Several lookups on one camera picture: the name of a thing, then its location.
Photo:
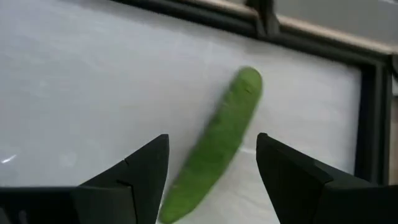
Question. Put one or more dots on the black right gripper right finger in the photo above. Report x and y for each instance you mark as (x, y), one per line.
(311, 202)

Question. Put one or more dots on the black table frame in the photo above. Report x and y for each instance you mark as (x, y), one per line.
(371, 124)

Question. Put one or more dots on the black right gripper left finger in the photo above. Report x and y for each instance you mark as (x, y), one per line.
(109, 202)

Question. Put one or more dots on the green cucumber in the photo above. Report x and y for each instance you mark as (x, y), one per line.
(217, 140)

